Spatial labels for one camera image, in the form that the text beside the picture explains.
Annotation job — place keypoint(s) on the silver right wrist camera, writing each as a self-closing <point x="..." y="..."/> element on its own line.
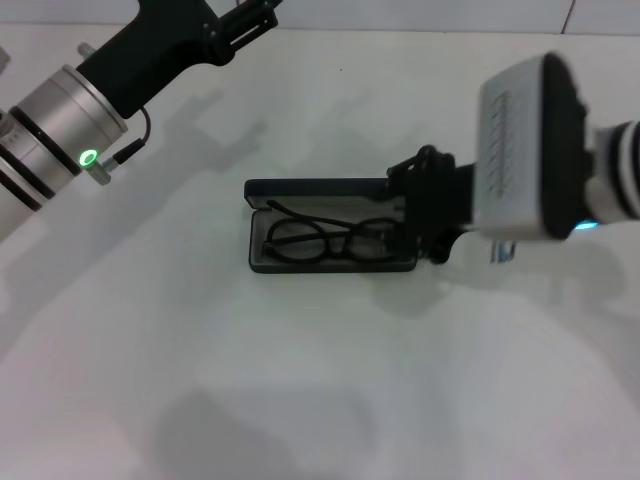
<point x="510" y="150"/>

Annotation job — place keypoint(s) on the black glasses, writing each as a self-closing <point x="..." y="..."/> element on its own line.
<point x="268" y="248"/>

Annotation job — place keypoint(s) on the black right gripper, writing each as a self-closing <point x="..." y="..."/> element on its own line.
<point x="440" y="200"/>

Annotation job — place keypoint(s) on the black glasses case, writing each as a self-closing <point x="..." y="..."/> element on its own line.
<point x="310" y="189"/>

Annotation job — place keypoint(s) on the silver wrist connector stub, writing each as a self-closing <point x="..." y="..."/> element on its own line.
<point x="85" y="49"/>

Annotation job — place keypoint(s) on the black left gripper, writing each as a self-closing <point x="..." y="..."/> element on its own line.
<point x="155" y="50"/>

